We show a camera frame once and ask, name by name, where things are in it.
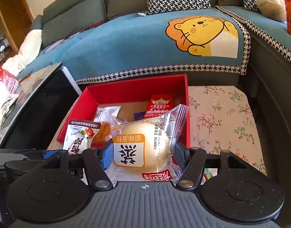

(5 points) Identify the round meat floss cake packet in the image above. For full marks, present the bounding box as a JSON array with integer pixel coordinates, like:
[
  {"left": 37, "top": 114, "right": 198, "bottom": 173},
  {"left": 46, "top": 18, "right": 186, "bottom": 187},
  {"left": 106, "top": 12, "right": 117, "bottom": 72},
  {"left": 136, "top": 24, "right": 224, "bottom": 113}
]
[{"left": 91, "top": 122, "right": 111, "bottom": 148}]

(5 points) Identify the white red snack packet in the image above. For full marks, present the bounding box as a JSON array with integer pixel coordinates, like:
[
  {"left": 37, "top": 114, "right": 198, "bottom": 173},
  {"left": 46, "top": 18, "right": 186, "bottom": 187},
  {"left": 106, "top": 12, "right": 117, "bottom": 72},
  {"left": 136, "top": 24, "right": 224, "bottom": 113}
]
[{"left": 63, "top": 120, "right": 102, "bottom": 154}]

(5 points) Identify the steamed egg cake packet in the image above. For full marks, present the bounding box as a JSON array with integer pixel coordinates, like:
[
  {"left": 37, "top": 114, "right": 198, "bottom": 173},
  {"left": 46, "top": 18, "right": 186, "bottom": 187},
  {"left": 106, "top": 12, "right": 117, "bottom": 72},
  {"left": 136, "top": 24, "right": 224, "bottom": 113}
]
[{"left": 106, "top": 104, "right": 189, "bottom": 184}]

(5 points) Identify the silver snack bar wrapper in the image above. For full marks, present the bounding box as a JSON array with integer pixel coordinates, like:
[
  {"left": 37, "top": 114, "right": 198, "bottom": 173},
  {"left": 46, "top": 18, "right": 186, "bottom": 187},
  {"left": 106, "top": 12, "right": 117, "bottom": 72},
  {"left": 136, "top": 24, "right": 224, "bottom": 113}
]
[{"left": 93, "top": 106, "right": 121, "bottom": 123}]

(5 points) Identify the blue wafer biscuit packet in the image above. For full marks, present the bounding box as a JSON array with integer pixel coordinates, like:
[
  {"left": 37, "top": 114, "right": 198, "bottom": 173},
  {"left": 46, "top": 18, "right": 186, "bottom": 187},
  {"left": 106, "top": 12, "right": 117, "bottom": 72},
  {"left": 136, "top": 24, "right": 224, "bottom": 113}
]
[{"left": 133, "top": 111, "right": 146, "bottom": 121}]

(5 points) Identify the red spicy strip packet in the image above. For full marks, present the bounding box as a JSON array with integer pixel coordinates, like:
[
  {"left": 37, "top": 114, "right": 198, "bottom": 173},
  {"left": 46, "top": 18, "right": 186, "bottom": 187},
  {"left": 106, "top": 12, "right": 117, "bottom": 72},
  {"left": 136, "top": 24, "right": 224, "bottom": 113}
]
[{"left": 144, "top": 94, "right": 174, "bottom": 119}]

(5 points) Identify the floral seat cushion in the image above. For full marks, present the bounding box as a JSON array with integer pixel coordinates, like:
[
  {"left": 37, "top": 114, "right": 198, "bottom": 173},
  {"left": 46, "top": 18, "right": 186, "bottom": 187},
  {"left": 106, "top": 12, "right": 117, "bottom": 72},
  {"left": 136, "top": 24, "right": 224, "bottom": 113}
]
[{"left": 48, "top": 86, "right": 266, "bottom": 174}]

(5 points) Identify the red cardboard box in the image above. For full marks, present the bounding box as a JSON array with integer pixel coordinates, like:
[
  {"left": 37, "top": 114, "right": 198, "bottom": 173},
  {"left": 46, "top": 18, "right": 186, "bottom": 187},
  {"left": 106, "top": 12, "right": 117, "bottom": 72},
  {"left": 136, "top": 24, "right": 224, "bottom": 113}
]
[{"left": 56, "top": 75, "right": 189, "bottom": 144}]

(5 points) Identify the red white bag on table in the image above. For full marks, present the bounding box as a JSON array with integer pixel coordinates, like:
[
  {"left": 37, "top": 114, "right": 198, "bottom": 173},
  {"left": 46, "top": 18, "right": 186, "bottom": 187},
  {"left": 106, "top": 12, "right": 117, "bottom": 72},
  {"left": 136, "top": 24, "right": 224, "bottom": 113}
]
[{"left": 0, "top": 66, "right": 19, "bottom": 101}]

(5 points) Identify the white cloth on sofa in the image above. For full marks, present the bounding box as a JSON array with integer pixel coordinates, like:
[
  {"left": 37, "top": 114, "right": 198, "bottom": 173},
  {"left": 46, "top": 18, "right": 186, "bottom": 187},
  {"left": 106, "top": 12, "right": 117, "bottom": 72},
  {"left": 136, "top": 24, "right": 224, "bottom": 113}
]
[{"left": 2, "top": 29, "right": 42, "bottom": 76}]

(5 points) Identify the teal lion sofa cover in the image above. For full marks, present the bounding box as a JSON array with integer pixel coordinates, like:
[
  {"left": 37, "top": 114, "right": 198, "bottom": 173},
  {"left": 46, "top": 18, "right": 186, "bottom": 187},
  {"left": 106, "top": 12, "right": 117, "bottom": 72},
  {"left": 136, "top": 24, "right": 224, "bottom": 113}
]
[{"left": 19, "top": 6, "right": 291, "bottom": 84}]

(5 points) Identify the wooden cabinet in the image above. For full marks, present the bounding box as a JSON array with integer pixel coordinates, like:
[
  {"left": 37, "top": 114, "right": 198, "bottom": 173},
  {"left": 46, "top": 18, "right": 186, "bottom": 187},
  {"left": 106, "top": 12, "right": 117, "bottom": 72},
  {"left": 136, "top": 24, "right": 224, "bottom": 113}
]
[{"left": 0, "top": 0, "right": 34, "bottom": 56}]

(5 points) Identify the grey green sofa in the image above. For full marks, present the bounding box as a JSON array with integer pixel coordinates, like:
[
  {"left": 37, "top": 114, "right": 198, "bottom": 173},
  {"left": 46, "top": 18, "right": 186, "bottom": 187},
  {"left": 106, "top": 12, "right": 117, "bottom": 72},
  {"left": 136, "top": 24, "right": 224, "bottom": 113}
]
[{"left": 30, "top": 0, "right": 291, "bottom": 51}]

